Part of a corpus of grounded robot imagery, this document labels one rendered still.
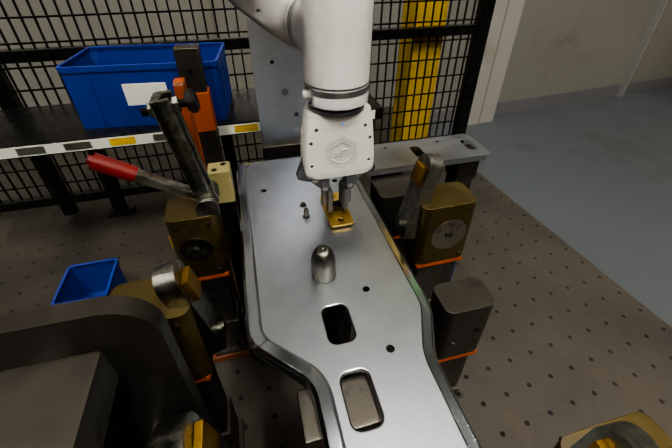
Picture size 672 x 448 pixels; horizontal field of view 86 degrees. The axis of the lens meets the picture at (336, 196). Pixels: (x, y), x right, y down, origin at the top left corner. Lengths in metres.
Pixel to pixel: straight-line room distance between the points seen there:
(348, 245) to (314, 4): 0.31
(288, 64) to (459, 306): 0.52
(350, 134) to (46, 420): 0.40
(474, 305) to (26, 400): 0.43
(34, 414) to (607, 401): 0.82
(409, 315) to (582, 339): 0.54
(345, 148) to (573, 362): 0.62
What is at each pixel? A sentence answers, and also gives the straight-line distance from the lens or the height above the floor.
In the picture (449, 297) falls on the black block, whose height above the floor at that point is 0.99.
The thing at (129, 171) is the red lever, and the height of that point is 1.12.
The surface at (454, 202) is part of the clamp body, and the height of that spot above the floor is 1.05.
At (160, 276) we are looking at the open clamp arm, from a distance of 0.39.
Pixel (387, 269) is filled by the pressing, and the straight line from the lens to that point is 0.50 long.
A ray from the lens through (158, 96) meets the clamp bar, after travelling 0.48.
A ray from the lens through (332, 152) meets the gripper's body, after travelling 0.50.
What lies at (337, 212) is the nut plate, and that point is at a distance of 0.58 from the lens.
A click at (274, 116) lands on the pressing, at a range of 0.78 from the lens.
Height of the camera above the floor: 1.37
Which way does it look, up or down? 36 degrees down
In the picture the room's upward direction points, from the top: straight up
